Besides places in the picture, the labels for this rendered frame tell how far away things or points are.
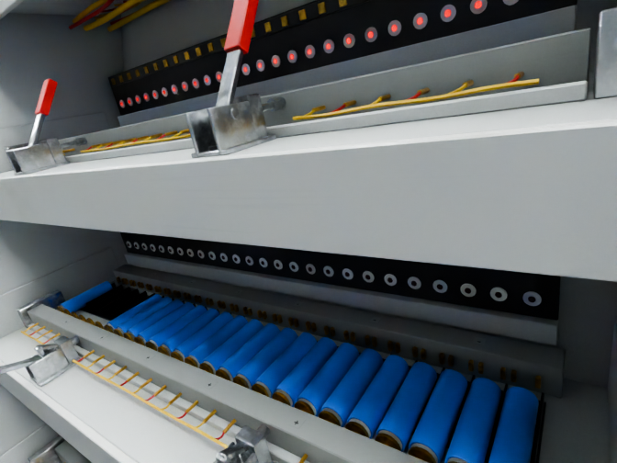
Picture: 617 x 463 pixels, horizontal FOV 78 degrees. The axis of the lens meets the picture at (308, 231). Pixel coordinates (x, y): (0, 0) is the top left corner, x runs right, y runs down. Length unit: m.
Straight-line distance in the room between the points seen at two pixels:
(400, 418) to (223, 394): 0.12
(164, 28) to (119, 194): 0.38
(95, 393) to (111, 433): 0.06
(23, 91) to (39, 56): 0.05
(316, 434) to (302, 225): 0.14
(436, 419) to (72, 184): 0.29
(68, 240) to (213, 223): 0.44
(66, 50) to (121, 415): 0.48
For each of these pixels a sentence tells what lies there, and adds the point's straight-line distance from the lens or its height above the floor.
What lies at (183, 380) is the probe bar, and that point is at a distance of 0.33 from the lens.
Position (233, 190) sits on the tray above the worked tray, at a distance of 0.19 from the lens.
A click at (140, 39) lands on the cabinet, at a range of 0.66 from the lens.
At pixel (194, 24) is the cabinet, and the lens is 0.57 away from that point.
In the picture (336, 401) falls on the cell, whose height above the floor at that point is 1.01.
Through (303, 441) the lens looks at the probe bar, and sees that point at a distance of 0.26.
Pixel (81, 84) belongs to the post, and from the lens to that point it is 0.66.
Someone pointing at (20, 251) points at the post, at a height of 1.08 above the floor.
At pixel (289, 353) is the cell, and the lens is 0.32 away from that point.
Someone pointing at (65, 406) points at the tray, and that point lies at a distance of 0.42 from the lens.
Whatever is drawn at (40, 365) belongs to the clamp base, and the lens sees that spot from 0.46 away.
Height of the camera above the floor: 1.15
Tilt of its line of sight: 5 degrees down
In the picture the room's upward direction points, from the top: straight up
